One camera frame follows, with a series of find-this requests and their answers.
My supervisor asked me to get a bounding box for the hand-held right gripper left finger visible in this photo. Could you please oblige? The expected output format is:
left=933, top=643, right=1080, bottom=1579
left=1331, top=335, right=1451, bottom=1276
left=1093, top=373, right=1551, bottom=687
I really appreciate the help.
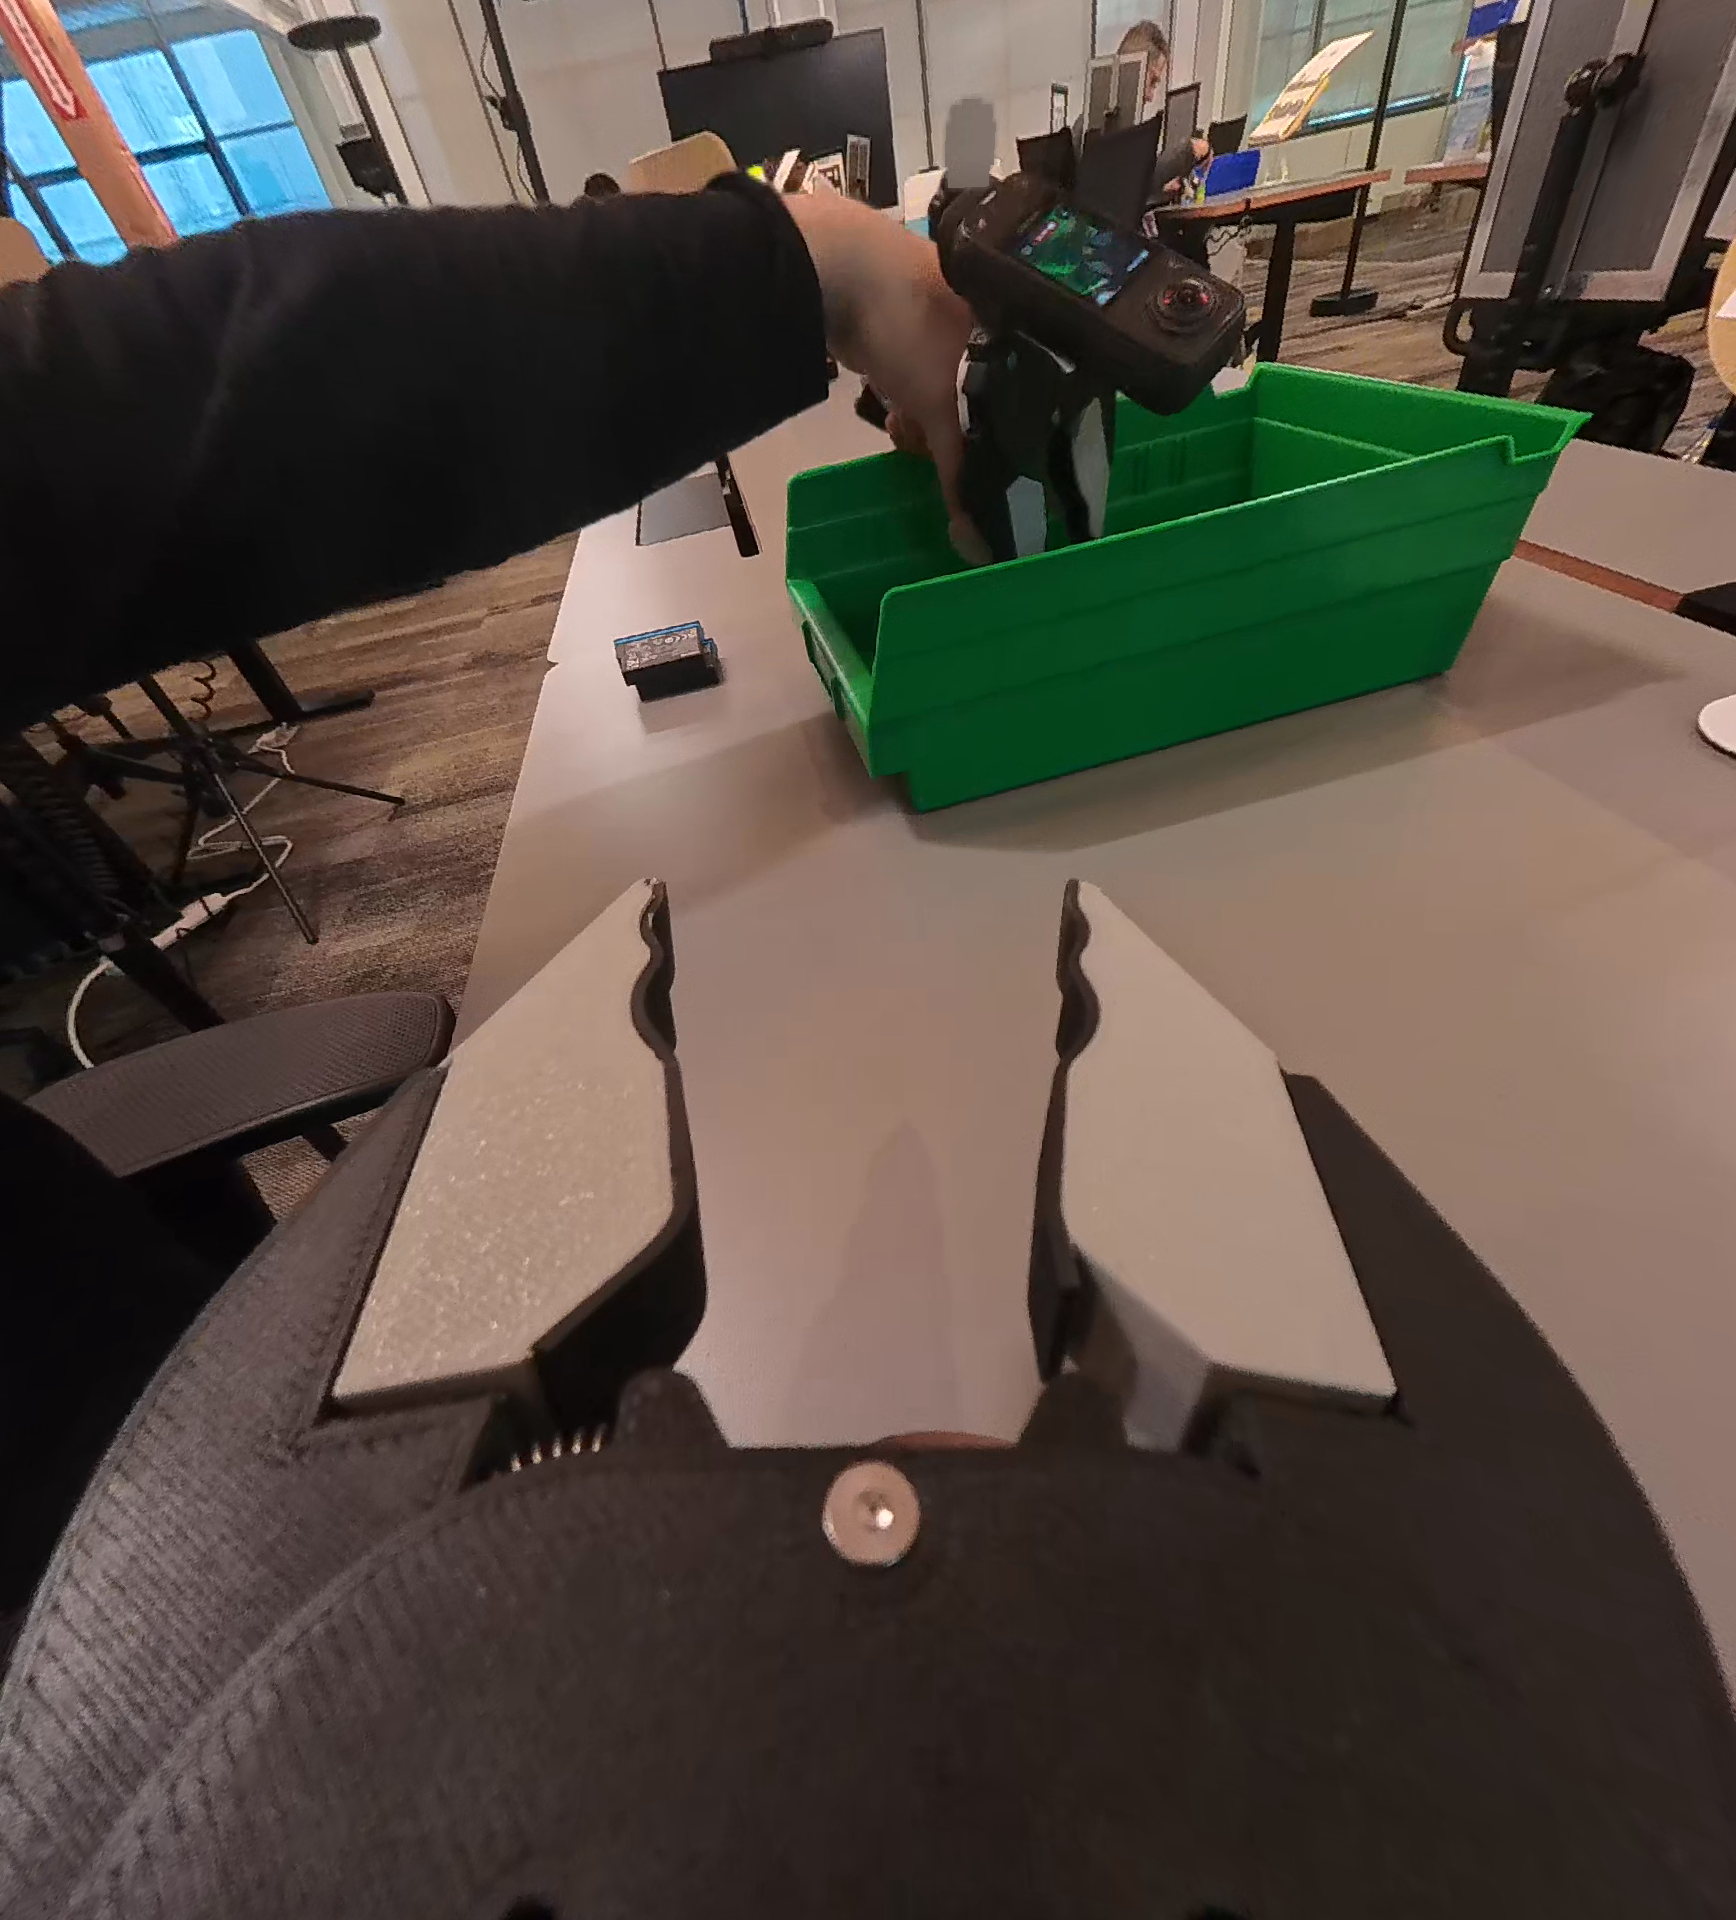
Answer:
left=329, top=879, right=709, bottom=1420

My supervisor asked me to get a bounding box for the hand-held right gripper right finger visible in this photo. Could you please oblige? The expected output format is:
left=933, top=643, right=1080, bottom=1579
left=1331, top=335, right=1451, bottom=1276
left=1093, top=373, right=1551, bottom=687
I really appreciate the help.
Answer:
left=1027, top=879, right=1402, bottom=1455

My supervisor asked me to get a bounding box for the green plastic bin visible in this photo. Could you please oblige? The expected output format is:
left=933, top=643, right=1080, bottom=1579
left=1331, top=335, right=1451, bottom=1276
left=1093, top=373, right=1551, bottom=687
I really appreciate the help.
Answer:
left=784, top=362, right=1590, bottom=816

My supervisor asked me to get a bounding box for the person's left hand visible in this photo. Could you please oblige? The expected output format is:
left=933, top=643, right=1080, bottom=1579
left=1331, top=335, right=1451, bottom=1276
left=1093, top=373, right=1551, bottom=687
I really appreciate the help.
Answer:
left=783, top=193, right=998, bottom=572

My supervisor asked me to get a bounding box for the dark flat pad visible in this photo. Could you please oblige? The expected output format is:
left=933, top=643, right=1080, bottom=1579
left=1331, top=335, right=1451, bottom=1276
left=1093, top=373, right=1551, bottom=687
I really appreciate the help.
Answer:
left=634, top=462, right=762, bottom=561

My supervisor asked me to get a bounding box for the large black screen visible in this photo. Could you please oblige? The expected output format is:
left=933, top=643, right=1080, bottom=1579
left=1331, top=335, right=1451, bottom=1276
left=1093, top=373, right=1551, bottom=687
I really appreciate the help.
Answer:
left=659, top=27, right=900, bottom=204

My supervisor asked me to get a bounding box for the grey framed panel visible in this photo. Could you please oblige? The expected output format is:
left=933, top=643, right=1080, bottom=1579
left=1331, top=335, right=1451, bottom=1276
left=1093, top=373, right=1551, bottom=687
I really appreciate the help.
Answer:
left=1453, top=0, right=1736, bottom=311

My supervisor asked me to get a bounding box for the tan wooden chair back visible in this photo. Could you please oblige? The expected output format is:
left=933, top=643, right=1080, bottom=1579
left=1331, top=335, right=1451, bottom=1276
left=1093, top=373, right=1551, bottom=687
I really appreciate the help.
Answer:
left=629, top=133, right=742, bottom=199

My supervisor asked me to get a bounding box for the black tripod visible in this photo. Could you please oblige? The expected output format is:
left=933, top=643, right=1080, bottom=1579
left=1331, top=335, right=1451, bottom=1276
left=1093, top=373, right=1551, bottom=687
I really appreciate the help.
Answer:
left=59, top=645, right=409, bottom=948

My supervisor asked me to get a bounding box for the large window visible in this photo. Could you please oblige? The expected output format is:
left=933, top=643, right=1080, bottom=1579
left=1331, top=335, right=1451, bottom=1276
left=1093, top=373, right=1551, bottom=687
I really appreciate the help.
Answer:
left=0, top=31, right=339, bottom=258

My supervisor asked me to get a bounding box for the black camera battery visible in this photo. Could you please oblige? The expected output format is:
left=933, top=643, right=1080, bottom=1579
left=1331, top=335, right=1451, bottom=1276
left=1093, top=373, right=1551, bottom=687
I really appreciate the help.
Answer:
left=612, top=627, right=724, bottom=705

